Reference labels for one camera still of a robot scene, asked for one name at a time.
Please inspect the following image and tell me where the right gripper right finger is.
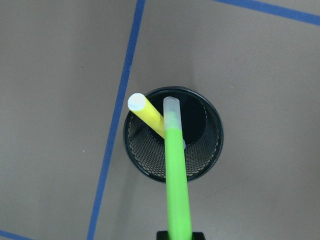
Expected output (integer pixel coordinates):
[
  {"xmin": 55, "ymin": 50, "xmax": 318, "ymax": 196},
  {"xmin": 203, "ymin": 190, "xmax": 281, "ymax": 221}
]
[{"xmin": 192, "ymin": 232, "xmax": 206, "ymax": 240}]

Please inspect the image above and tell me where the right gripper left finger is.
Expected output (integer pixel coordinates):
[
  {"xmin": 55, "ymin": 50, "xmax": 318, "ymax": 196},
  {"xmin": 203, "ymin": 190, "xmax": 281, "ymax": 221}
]
[{"xmin": 156, "ymin": 231, "xmax": 170, "ymax": 240}]

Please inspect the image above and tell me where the green highlighter pen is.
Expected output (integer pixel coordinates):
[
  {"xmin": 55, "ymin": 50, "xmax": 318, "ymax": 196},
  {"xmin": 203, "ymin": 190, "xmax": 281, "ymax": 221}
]
[{"xmin": 163, "ymin": 96, "xmax": 193, "ymax": 240}]

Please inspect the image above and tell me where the yellow highlighter pen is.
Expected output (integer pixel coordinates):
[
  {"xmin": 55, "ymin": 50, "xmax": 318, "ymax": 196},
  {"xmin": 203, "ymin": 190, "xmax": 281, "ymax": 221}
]
[{"xmin": 127, "ymin": 92, "xmax": 165, "ymax": 139}]

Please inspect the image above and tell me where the black mesh pen cup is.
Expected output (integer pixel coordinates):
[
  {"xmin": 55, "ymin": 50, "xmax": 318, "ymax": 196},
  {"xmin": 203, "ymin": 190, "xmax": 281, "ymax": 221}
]
[{"xmin": 123, "ymin": 86, "xmax": 224, "ymax": 183}]

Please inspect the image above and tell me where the brown table mat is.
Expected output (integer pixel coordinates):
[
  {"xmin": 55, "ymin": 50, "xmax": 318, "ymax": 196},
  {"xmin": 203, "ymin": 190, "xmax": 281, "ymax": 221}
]
[{"xmin": 0, "ymin": 0, "xmax": 320, "ymax": 240}]

